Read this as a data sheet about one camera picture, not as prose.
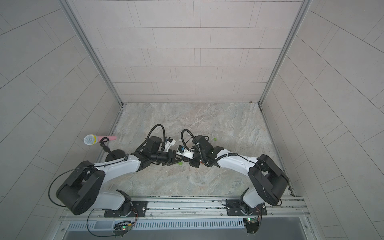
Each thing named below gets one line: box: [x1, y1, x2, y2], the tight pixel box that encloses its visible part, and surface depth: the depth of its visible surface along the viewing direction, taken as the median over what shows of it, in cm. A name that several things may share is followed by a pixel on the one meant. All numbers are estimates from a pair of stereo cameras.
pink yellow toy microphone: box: [83, 134, 117, 146], surface depth 69 cm
